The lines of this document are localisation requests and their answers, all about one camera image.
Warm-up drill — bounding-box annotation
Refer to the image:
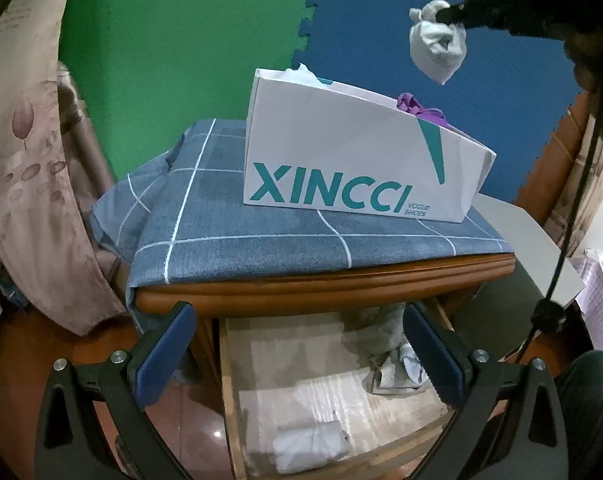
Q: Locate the wooden nightstand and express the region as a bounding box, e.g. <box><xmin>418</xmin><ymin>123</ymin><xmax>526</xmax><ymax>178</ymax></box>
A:
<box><xmin>133</xmin><ymin>251</ymin><xmax>517</xmax><ymax>386</ymax></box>

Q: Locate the brown satin curtain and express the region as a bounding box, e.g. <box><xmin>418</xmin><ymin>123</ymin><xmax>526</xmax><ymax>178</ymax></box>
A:
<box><xmin>55</xmin><ymin>58</ymin><xmax>118</xmax><ymax>196</ymax></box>

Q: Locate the white bra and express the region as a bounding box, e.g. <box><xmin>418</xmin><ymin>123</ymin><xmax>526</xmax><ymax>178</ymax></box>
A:
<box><xmin>280</xmin><ymin>64</ymin><xmax>326</xmax><ymax>88</ymax></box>

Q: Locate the grey sock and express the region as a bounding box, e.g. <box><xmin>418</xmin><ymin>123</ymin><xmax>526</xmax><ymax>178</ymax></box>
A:
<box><xmin>358</xmin><ymin>302</ymin><xmax>408</xmax><ymax>356</ymax></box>

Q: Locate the green foam mat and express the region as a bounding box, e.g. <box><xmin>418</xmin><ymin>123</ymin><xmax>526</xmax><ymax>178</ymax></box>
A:
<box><xmin>59</xmin><ymin>0</ymin><xmax>311</xmax><ymax>178</ymax></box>

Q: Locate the blue checked cloth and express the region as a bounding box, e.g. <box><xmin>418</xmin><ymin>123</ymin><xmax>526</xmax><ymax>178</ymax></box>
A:
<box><xmin>90</xmin><ymin>119</ymin><xmax>514</xmax><ymax>328</ymax></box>

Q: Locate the white sock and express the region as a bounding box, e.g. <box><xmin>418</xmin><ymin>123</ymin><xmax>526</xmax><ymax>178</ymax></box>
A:
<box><xmin>273</xmin><ymin>420</ymin><xmax>352</xmax><ymax>474</ymax></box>

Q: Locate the blue foam mat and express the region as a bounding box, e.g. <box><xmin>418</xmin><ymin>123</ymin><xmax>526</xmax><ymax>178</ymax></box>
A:
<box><xmin>292</xmin><ymin>0</ymin><xmax>578</xmax><ymax>202</ymax></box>

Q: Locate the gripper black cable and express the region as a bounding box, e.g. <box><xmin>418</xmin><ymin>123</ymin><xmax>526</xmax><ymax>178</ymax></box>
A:
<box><xmin>513</xmin><ymin>86</ymin><xmax>603</xmax><ymax>366</ymax></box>

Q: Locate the beige floral curtain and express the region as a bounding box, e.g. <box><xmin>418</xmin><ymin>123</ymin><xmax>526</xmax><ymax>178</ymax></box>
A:
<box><xmin>0</xmin><ymin>0</ymin><xmax>124</xmax><ymax>336</ymax></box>

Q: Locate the grey white box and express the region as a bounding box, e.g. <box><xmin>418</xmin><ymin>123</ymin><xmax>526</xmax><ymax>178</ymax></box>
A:
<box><xmin>453</xmin><ymin>192</ymin><xmax>588</xmax><ymax>361</ymax></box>

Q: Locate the white XINCCI shoe box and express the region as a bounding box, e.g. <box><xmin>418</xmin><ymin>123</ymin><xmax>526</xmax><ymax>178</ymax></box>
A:
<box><xmin>244</xmin><ymin>68</ymin><xmax>497</xmax><ymax>223</ymax></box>

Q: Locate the grey white underwear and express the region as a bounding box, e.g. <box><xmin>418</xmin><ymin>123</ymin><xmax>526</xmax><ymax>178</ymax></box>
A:
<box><xmin>409</xmin><ymin>0</ymin><xmax>467</xmax><ymax>86</ymax></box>

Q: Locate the beige honeycomb underwear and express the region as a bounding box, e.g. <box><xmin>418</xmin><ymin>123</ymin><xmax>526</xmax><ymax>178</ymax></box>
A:
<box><xmin>371</xmin><ymin>341</ymin><xmax>429</xmax><ymax>396</ymax></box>

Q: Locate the purple bra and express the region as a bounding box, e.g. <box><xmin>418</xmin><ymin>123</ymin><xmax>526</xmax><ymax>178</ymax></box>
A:
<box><xmin>396</xmin><ymin>92</ymin><xmax>449</xmax><ymax>128</ymax></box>

